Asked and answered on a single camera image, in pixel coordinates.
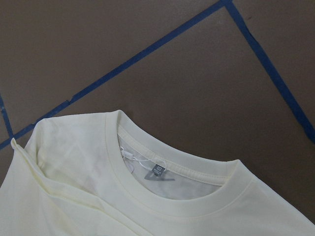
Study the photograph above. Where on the cream long-sleeve cat shirt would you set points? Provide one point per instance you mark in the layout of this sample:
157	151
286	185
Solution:
101	175

